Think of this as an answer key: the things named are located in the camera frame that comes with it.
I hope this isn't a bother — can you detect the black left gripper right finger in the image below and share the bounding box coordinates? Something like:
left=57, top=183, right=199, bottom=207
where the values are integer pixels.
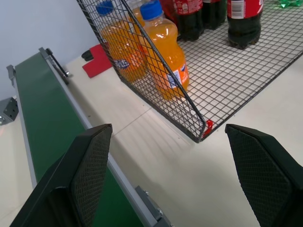
left=224, top=123, right=303, bottom=227

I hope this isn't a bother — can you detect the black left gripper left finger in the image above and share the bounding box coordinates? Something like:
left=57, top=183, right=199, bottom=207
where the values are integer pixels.
left=9, top=123, right=113, bottom=227

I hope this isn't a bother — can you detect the green conveyor belt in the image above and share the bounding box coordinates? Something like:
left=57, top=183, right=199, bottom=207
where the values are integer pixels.
left=6, top=47, right=176, bottom=227

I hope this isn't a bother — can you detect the red flat object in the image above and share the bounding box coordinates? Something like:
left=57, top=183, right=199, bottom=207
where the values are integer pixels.
left=81, top=44, right=113, bottom=78

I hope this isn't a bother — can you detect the black round object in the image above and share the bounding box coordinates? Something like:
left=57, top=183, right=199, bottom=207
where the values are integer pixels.
left=81, top=50, right=94, bottom=62

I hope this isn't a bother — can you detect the orange soda bottle blue cap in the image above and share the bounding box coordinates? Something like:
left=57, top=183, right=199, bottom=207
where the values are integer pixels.
left=127, top=0, right=152, bottom=36
left=139, top=0, right=190, bottom=101
left=96, top=0, right=148, bottom=83

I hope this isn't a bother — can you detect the cola bottle red label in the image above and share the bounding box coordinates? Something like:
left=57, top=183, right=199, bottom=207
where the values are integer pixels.
left=202, top=0, right=228, bottom=30
left=226, top=0, right=264, bottom=50
left=173, top=0, right=205, bottom=42

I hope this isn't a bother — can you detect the green plastic bottle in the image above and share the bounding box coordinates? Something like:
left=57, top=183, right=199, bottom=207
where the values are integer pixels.
left=278, top=0, right=303, bottom=9

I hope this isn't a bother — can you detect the red cable tie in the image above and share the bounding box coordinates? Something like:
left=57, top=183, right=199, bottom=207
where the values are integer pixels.
left=201, top=119, right=214, bottom=139

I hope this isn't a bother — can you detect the grey metal bracket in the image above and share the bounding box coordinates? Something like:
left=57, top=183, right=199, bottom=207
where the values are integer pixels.
left=0, top=96, right=19, bottom=124

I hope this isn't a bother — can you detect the black wire mesh basket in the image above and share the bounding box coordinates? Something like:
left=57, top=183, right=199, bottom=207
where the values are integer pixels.
left=76, top=0, right=303, bottom=143

